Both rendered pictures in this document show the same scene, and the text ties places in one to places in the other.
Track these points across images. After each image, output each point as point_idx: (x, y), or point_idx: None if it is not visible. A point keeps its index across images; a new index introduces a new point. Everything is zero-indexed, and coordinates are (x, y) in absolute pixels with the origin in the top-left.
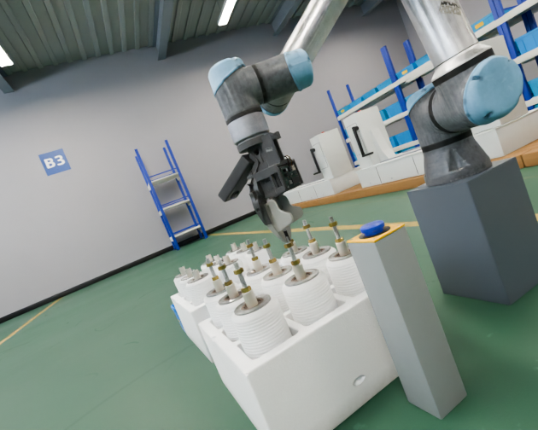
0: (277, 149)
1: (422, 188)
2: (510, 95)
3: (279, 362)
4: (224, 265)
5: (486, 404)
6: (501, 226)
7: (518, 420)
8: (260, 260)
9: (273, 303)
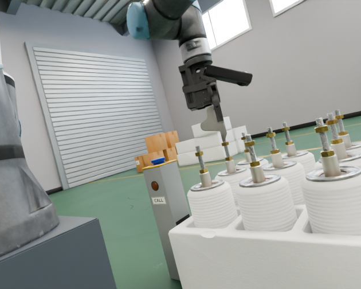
0: (184, 80)
1: (69, 222)
2: None
3: None
4: (281, 128)
5: (162, 276)
6: None
7: (151, 273)
8: (333, 147)
9: (235, 167)
